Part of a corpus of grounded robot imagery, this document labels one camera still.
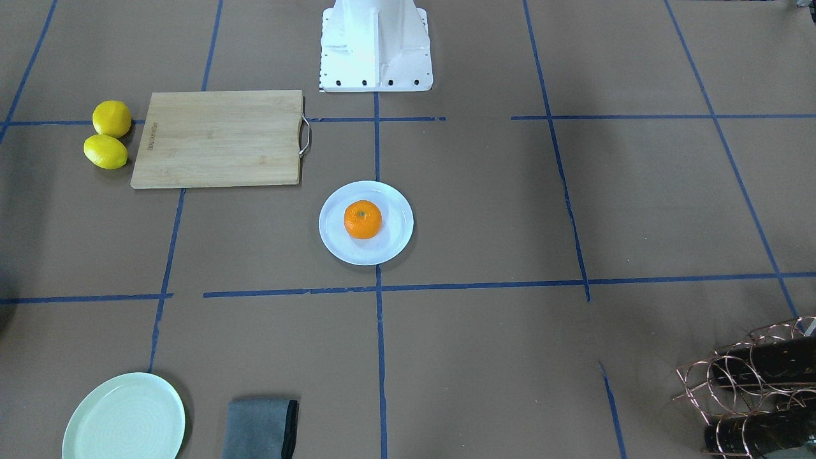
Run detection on lower yellow lemon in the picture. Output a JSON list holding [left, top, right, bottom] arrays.
[[84, 134, 129, 170]]

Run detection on bamboo cutting board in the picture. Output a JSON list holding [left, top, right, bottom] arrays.
[[131, 90, 311, 189]]

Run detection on grey folded cloth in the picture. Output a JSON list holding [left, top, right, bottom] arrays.
[[221, 398, 300, 458]]

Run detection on upper yellow lemon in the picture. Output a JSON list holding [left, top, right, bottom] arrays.
[[91, 101, 133, 138]]

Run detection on dark wine bottle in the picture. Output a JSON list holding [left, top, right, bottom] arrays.
[[703, 409, 815, 458], [711, 336, 815, 390]]

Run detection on light green plate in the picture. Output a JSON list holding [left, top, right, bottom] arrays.
[[61, 372, 186, 458]]

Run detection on dark wine bottle lower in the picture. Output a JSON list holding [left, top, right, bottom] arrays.
[[703, 409, 815, 458]]

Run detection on copper wire bottle rack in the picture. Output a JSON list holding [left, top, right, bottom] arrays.
[[676, 316, 815, 458]]

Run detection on yellow lemon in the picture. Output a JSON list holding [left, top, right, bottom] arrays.
[[91, 101, 133, 138], [84, 134, 129, 170]]

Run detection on dark wine bottle upper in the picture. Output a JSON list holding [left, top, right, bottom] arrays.
[[711, 336, 815, 390]]

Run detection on light blue plate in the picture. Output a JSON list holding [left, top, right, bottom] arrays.
[[318, 180, 414, 265]]

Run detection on orange mandarin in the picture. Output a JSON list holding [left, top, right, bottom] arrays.
[[343, 200, 383, 239]]

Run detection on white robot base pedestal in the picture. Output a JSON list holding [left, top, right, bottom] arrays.
[[319, 1, 434, 92]]

